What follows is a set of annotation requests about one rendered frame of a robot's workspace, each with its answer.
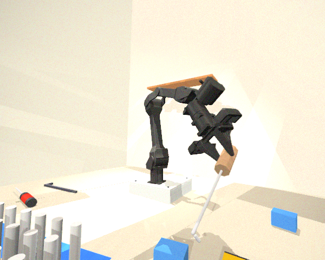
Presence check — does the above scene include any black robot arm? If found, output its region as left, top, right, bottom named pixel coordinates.
left=144, top=76, right=225, bottom=185

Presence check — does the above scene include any blue cube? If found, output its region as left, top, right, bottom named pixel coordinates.
left=271, top=207, right=297, bottom=233
left=153, top=237, right=189, bottom=260

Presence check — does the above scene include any grey l-shaped metal rod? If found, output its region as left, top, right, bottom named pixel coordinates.
left=43, top=183, right=78, bottom=194

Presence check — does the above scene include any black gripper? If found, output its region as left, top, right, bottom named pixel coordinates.
left=188, top=108, right=242, bottom=161

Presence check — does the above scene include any yellow cube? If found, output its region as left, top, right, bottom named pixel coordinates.
left=222, top=251, right=249, bottom=260

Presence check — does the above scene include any red and black screwdriver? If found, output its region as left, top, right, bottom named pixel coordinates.
left=15, top=188, right=37, bottom=208

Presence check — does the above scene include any blue flat strip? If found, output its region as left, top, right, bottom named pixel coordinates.
left=1, top=223, right=111, bottom=260

